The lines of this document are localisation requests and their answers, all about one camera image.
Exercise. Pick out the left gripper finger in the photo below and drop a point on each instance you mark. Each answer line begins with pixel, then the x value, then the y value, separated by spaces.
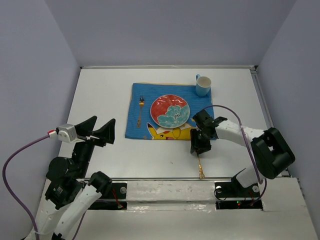
pixel 85 128
pixel 105 135

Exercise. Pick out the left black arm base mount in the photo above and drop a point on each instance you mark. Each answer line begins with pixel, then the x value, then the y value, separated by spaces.
pixel 112 200

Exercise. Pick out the red and blue ceramic plate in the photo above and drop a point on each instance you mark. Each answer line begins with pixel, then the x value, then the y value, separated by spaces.
pixel 170 111

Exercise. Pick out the gold spoon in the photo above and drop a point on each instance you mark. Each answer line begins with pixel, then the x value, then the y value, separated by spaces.
pixel 200 168

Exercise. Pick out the blue paper cup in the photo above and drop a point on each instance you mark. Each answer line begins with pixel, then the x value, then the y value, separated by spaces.
pixel 203 85

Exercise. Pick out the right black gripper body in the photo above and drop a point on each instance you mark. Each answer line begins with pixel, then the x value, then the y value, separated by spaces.
pixel 203 135

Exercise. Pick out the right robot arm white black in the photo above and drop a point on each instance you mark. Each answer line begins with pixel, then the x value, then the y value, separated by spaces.
pixel 269 152

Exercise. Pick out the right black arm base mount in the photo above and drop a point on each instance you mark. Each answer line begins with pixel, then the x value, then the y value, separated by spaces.
pixel 232 197

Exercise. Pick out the blue cartoon placemat cloth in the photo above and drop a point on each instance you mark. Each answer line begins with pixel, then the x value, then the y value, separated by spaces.
pixel 149 130

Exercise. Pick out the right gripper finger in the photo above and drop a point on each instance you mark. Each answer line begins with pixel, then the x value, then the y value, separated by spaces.
pixel 204 146
pixel 194 141

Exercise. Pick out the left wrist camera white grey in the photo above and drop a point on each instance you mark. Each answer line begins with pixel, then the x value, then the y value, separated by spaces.
pixel 67 133

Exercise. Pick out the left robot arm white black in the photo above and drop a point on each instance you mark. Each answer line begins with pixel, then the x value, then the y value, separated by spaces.
pixel 67 199

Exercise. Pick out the gold fork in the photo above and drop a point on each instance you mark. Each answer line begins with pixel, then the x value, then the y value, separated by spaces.
pixel 141 105

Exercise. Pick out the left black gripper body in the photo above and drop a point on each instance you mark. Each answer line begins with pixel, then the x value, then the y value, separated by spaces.
pixel 83 150

